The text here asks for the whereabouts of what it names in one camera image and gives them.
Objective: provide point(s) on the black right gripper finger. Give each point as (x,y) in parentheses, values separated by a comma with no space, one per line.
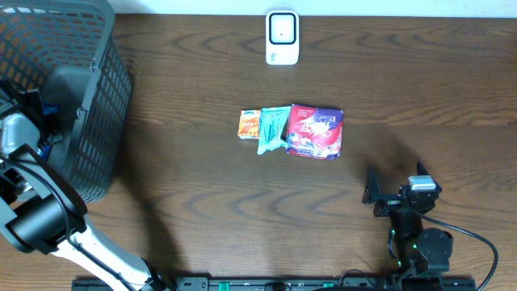
(421,170)
(372,189)

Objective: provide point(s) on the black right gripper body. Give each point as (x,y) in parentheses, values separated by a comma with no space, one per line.
(388,204)

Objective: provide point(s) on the red purple snack packet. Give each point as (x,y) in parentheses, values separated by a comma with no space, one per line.
(315,132)

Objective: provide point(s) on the teal green snack packet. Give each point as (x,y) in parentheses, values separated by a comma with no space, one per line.
(272,122)

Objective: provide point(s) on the small orange snack box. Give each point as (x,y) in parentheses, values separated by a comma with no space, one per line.
(249,124)

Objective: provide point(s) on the blue Oreo cookie pack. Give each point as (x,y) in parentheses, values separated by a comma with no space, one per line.
(52,130)

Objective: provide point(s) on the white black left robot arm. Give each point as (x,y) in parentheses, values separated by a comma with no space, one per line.
(41,212)

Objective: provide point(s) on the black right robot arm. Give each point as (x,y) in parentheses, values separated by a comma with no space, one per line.
(422,252)

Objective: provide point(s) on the grey plastic mesh basket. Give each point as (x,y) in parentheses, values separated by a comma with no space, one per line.
(66,51)

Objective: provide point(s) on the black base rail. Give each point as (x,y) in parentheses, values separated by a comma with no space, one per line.
(347,283)

